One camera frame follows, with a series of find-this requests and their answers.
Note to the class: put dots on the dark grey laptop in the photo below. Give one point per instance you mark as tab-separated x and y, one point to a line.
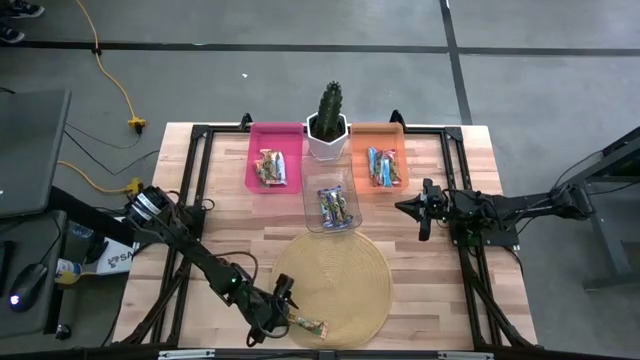
30	150

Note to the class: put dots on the red-ended granola bar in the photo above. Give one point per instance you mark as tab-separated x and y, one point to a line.
395	167

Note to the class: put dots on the pink plastic bin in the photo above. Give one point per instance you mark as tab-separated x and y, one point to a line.
295	175

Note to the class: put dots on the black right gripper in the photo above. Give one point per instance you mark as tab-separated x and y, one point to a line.
436	210

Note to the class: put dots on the silver metal bracket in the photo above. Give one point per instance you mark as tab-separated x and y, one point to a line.
465	356
185	355

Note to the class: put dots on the small black knob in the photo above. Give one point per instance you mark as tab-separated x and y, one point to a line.
63	332

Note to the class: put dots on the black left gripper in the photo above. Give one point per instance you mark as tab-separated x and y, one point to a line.
267	317

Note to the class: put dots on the black metal beam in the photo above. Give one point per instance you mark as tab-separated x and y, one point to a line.
90	215

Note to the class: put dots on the grey desk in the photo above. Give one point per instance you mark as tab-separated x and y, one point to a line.
35	227

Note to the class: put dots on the white hexagonal plant pot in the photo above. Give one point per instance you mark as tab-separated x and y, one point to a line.
327	150

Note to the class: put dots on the round woven placemat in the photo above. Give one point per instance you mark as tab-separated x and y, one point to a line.
345	290

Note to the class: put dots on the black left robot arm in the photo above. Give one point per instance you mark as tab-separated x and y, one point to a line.
200	255

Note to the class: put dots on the black table-level camera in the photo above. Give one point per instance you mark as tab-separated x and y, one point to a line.
326	356

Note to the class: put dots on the blue granola bar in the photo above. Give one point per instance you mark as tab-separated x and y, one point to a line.
385	172
372	165

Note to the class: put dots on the yellow-labelled bottle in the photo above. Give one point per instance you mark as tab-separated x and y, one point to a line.
67	272

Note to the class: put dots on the green cactus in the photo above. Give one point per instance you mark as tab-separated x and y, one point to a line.
330	110

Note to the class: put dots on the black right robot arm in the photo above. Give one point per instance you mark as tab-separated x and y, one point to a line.
500	205

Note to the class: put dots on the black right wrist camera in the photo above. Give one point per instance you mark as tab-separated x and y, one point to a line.
434	189

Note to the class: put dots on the dark metal table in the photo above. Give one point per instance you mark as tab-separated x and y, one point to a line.
602	235

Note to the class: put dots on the black computer mouse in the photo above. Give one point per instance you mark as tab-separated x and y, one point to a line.
27	287

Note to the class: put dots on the orange plastic bin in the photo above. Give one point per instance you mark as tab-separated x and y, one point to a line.
360	180

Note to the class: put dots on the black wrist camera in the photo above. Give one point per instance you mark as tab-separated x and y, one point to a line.
434	189
284	286

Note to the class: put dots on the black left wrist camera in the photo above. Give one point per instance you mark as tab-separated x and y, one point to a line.
284	286

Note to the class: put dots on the white printed cardboard box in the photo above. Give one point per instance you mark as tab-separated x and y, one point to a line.
117	260

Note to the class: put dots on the clear plastic bin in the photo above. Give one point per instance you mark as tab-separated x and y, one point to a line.
315	167

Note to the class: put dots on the person's shoe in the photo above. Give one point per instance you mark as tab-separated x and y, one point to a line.
11	35
25	7

